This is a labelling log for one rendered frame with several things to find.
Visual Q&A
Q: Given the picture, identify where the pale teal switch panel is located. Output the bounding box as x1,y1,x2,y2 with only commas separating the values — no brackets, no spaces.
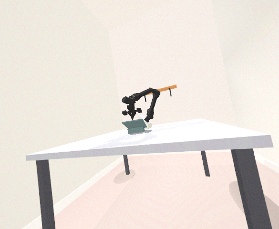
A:
122,119,147,134

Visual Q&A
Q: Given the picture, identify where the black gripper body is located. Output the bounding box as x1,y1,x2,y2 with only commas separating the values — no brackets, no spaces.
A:
122,107,142,115

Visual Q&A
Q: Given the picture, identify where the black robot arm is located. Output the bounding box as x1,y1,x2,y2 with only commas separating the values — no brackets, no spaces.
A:
122,87,160,122

